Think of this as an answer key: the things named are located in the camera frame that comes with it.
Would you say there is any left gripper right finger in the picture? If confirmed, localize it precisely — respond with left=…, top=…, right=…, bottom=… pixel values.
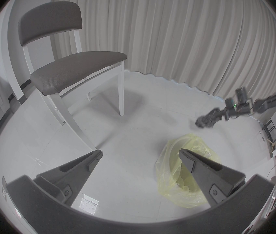
left=178, top=148, right=246, bottom=208

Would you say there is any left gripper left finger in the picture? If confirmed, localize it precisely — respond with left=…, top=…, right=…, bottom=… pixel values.
left=34, top=150, right=103, bottom=204

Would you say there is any black plastic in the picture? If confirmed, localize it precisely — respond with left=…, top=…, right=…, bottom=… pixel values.
left=195, top=107, right=224, bottom=129

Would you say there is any yellow plastic bag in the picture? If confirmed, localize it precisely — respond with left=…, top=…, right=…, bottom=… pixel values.
left=155, top=133, right=222, bottom=208

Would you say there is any white trash bin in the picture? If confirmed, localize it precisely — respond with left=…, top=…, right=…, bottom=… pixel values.
left=162, top=137, right=217, bottom=204

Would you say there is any white curtain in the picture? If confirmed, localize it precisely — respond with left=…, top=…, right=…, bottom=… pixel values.
left=50, top=0, right=276, bottom=99

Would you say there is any dark grey white-legged chair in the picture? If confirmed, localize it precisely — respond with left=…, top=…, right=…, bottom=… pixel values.
left=18, top=1, right=128, bottom=150

